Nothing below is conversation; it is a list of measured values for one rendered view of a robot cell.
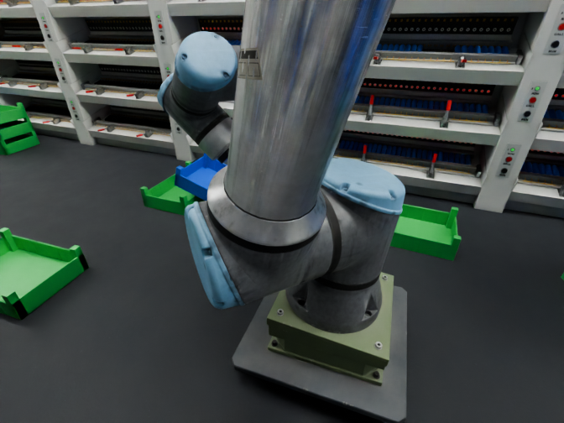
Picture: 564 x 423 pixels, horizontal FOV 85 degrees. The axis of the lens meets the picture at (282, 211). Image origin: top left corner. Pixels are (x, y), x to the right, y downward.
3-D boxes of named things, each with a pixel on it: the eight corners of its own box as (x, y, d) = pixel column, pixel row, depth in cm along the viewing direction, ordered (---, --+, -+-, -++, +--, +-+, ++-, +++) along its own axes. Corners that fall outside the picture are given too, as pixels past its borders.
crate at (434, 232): (451, 227, 109) (458, 207, 105) (453, 261, 93) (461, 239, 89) (366, 209, 119) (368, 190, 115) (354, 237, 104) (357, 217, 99)
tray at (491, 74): (518, 86, 98) (533, 54, 91) (331, 75, 117) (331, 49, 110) (511, 60, 110) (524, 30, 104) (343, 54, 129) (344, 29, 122)
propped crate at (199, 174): (265, 195, 129) (270, 180, 124) (242, 221, 112) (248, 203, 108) (204, 165, 133) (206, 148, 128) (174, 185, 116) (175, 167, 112)
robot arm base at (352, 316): (386, 342, 54) (403, 302, 49) (279, 323, 55) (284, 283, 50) (373, 268, 70) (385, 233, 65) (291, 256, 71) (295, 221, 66)
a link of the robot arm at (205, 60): (243, 28, 51) (224, 70, 62) (171, 23, 46) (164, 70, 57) (257, 81, 51) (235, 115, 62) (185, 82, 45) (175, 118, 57)
